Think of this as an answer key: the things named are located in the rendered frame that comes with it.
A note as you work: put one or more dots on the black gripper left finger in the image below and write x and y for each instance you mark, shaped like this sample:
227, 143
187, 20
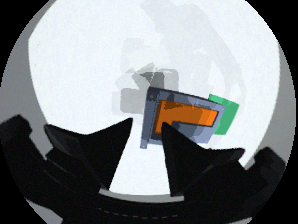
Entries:
100, 151

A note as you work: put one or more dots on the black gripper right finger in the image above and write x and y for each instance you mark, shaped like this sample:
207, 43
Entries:
186, 161

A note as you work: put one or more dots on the orange l-shaped block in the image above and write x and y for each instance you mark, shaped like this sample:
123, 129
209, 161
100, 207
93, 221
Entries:
171, 110

